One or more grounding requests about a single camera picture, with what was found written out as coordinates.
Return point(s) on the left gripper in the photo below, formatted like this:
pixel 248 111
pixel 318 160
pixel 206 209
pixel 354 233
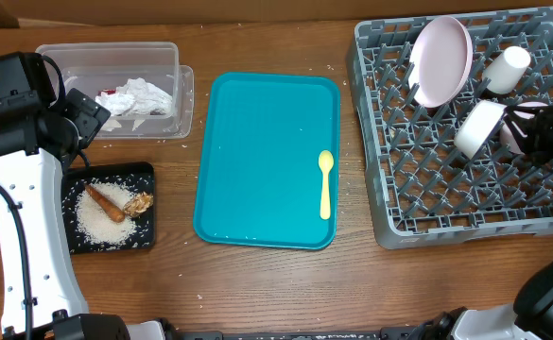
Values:
pixel 88 114

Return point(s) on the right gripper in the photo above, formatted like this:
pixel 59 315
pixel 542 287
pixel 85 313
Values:
pixel 547 118

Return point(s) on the pink bowl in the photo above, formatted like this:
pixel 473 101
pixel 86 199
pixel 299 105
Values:
pixel 506 137

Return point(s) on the red silver snack wrapper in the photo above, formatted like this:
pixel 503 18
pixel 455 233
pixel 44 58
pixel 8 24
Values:
pixel 107 91

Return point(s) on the pale green bowl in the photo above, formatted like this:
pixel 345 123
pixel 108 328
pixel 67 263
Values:
pixel 478 126

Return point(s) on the white cup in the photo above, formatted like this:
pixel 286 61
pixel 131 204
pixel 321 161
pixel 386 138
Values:
pixel 506 70

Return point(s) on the white napkin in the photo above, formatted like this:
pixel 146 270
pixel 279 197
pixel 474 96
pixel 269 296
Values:
pixel 136 97

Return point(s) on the brown walnut cookie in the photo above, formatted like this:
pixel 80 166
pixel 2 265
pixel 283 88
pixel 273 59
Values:
pixel 138 204

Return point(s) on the large white plate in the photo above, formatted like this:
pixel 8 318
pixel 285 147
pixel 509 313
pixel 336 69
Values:
pixel 442 60

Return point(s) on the orange carrot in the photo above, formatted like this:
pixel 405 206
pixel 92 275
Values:
pixel 109 208

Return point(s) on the yellow plastic spoon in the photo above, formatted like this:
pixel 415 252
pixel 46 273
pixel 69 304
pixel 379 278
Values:
pixel 326 163

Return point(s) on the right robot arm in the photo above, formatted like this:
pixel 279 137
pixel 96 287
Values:
pixel 530 316

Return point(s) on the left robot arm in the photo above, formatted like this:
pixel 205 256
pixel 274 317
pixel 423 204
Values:
pixel 43 128

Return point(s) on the grey dishwasher rack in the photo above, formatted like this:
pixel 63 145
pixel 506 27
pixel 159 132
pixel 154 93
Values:
pixel 422 190

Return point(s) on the small white tissue piece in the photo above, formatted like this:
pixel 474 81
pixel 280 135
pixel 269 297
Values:
pixel 120 126

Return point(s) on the clear plastic bin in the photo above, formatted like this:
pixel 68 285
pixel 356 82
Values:
pixel 93 66

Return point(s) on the black plastic tray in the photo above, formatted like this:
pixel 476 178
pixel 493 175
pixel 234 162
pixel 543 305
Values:
pixel 135 168

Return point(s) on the pile of rice grains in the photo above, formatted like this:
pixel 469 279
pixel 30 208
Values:
pixel 89 229

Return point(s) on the teal plastic tray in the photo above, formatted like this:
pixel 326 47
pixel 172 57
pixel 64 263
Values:
pixel 259 181

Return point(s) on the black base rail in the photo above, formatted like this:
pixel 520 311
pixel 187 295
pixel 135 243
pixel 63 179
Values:
pixel 390 333

